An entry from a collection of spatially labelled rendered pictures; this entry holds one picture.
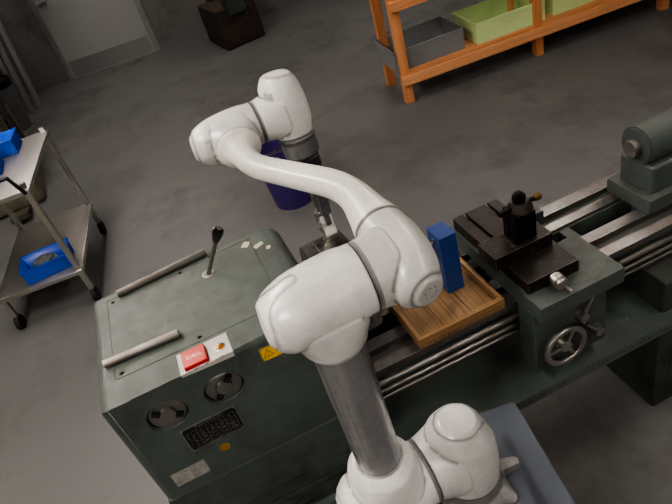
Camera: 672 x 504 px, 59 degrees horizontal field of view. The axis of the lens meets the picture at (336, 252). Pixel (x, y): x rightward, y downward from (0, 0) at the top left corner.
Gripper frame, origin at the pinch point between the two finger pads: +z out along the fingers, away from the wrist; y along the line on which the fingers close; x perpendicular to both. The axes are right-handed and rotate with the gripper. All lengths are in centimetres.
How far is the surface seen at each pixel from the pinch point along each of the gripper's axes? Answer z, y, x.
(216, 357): 11.7, -17.0, 39.8
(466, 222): 36, 26, -51
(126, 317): 8, 14, 60
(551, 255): 40, -5, -61
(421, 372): 62, -2, -12
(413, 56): 66, 327, -174
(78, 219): 75, 307, 118
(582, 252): 44, -5, -72
